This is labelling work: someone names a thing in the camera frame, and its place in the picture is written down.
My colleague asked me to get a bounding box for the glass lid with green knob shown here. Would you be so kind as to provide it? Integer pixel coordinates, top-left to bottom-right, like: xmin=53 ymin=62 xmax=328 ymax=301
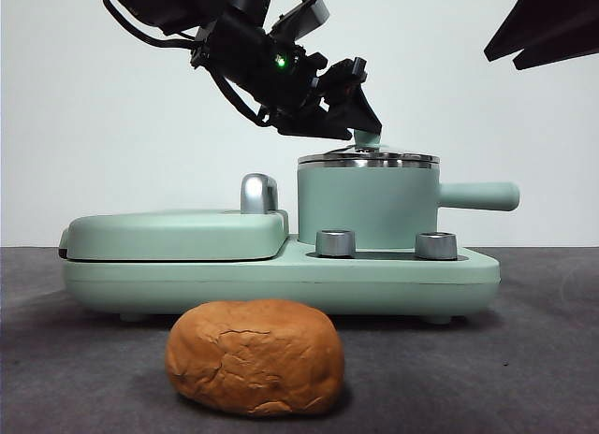
xmin=298 ymin=128 xmax=441 ymax=168

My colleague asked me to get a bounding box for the brown potato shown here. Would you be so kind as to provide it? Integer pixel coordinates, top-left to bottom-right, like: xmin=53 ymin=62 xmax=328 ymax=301
xmin=167 ymin=298 xmax=346 ymax=416

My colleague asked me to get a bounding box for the silver control knob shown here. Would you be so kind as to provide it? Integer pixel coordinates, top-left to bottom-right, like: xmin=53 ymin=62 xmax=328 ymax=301
xmin=415 ymin=231 xmax=459 ymax=261
xmin=315 ymin=229 xmax=358 ymax=258

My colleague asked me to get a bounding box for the green breakfast machine base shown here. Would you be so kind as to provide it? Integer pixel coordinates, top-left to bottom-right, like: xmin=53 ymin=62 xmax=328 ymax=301
xmin=63 ymin=235 xmax=501 ymax=324

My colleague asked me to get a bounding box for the green hinged griddle cover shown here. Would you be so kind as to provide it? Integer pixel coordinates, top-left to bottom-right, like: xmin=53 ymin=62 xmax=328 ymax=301
xmin=60 ymin=208 xmax=291 ymax=263

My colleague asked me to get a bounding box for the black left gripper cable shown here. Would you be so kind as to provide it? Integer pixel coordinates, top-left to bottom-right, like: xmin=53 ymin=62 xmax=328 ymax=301
xmin=212 ymin=71 xmax=264 ymax=126

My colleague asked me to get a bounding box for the left wrist grey camera box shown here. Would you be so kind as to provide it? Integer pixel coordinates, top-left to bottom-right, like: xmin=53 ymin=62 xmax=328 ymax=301
xmin=269 ymin=0 xmax=331 ymax=45

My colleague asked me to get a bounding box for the chrome griddle cover handle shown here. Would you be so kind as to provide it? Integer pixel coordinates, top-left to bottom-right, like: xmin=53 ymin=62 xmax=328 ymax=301
xmin=240 ymin=173 xmax=282 ymax=216

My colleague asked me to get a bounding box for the green pot with side handle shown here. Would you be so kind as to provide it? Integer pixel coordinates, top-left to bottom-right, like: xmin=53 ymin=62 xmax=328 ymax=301
xmin=297 ymin=162 xmax=521 ymax=248

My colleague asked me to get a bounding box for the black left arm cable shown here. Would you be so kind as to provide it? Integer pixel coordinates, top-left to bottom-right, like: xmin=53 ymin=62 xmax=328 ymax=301
xmin=103 ymin=0 xmax=202 ymax=50

